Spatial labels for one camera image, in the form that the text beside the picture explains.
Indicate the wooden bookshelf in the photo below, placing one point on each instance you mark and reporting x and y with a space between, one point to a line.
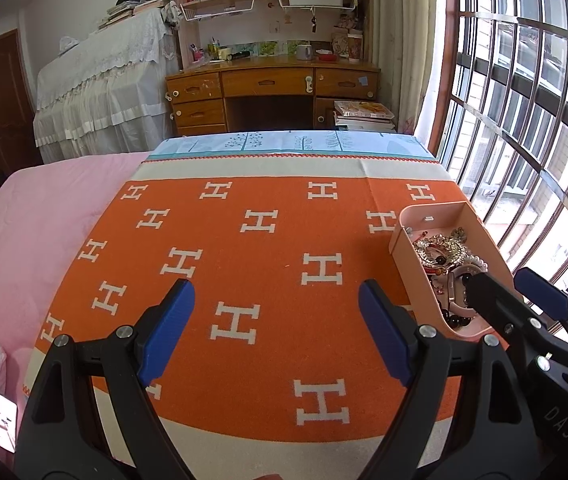
264 30

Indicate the pink pen holder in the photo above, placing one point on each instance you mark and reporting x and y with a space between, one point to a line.
197 55

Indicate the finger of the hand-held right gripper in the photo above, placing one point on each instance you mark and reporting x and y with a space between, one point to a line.
494 302
544 295

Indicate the stack of magazines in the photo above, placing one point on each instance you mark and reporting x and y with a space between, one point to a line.
364 112

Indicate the grey mug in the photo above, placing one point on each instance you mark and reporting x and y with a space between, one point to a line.
304 52

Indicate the pile of books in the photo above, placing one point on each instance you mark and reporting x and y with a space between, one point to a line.
128 11

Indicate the orange patterned blanket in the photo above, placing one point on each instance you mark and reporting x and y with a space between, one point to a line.
274 280

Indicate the red tissue box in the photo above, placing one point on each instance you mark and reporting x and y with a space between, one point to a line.
326 56

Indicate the white lace-covered piano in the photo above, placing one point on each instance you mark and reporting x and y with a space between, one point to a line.
98 85

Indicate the light blue printed sheet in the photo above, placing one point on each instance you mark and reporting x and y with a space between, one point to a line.
203 146

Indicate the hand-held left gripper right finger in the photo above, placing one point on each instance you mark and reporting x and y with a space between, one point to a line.
386 335

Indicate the brown window frame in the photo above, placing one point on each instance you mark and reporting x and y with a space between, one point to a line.
446 60

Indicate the lit smartphone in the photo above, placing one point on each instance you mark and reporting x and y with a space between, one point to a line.
4 422

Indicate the pink bedsheet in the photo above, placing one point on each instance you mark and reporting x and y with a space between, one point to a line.
38 220

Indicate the red patterned cup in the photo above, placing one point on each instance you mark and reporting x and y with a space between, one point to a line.
355 49

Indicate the metal window grille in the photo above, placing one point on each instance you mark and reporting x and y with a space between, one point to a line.
529 110

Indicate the pink plastic tray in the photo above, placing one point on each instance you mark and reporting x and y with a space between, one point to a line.
414 280

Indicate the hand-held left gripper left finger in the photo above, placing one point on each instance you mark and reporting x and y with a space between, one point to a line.
166 335

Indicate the white curtain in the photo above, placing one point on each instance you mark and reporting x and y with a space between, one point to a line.
404 50

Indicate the wooden desk with drawers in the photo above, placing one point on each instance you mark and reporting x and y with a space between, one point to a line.
264 82

